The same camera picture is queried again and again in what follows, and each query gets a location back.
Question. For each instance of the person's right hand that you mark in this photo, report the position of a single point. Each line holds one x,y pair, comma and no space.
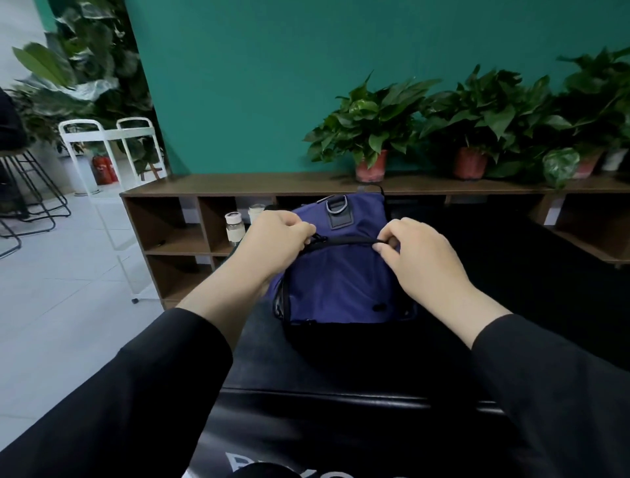
423,261

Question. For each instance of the person's left hand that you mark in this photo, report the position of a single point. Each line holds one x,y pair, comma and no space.
271,241

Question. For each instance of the navy blue bag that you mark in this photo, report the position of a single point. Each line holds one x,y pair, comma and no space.
340,286

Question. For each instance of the person's right forearm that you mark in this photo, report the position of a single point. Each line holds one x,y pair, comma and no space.
541,384

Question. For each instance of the person's left forearm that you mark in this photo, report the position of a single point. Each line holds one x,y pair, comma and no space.
128,394

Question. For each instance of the small white-lidded jar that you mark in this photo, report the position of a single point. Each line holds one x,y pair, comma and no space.
234,226

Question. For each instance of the wooden shelf cabinet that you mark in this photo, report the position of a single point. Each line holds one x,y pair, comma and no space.
167,222

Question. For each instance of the black leather bench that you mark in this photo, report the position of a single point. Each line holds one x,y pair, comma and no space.
551,295

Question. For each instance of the green plant in red pot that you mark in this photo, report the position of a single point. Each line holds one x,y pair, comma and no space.
374,123
482,118

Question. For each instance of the red bottle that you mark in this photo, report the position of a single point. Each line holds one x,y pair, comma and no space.
103,169

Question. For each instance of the white wheeled cart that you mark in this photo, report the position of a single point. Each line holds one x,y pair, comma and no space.
89,133

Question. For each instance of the green plant in white pot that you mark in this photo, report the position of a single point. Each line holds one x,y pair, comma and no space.
591,118

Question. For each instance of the wooden top black stool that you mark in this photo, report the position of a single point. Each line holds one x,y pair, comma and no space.
25,153

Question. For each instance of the white metal rack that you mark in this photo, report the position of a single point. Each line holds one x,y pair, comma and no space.
79,59

